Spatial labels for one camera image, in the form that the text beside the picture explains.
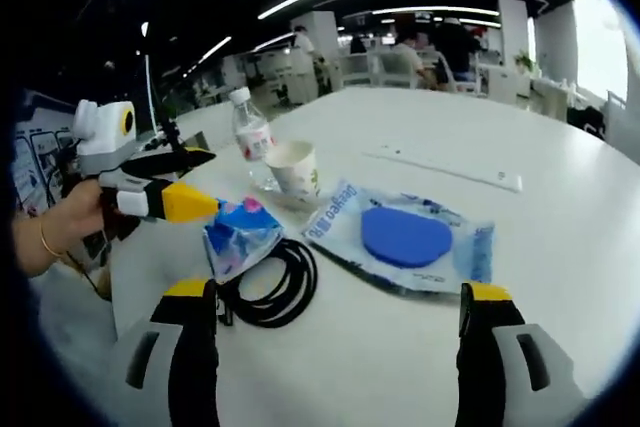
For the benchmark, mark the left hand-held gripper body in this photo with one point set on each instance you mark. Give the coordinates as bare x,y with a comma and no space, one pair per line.
102,142

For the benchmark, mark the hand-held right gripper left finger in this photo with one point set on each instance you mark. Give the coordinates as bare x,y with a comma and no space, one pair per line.
195,372

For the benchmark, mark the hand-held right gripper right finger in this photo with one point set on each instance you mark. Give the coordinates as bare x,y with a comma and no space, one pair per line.
480,372

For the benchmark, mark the blue floral tissue pack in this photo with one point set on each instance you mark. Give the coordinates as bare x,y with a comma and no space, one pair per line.
240,237

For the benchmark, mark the clear plastic water bottle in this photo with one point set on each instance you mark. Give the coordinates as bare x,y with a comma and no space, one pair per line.
252,142

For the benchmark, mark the white paper cup green print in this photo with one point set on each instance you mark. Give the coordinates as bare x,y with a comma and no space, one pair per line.
295,172

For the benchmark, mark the wet wipes pack blue lid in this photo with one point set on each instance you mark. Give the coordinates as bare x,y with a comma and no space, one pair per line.
400,234

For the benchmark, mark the person's left hand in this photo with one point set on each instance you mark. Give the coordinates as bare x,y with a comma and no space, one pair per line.
75,217

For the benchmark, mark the black tripod stand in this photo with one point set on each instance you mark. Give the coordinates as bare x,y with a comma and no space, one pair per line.
167,122

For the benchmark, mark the printed poster board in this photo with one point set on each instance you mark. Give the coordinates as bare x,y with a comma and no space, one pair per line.
35,162

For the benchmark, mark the white round table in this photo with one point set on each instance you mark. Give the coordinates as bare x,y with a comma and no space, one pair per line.
425,157

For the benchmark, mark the black bag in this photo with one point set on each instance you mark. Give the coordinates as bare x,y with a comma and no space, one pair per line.
587,122

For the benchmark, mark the green potted plant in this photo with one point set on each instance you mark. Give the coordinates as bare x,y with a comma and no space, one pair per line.
525,61

